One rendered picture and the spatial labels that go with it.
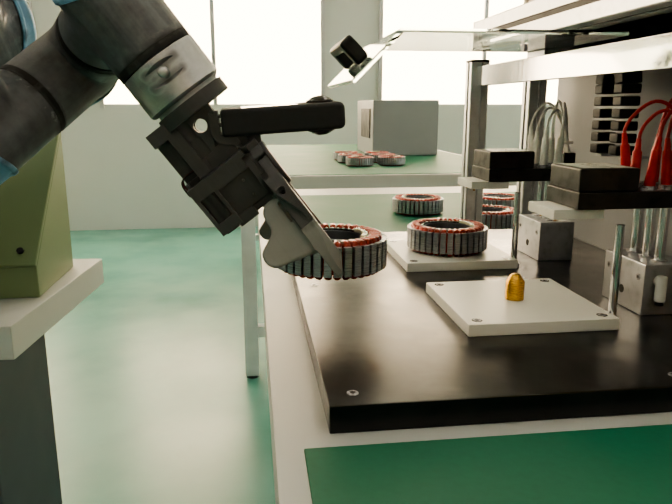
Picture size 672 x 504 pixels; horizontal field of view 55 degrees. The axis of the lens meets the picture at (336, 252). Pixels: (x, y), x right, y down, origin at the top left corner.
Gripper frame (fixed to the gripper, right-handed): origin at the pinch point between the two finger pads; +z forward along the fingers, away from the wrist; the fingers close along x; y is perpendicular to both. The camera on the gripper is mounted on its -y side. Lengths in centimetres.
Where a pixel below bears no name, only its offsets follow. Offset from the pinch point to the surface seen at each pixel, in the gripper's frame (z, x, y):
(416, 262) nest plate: 12.4, -16.6, -6.9
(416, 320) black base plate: 10.0, 2.6, -2.2
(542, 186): 18.1, -25.3, -28.6
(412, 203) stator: 21, -70, -17
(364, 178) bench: 29, -156, -19
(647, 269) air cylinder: 20.0, 4.4, -23.9
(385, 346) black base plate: 7.2, 9.1, 1.4
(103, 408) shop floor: 34, -143, 97
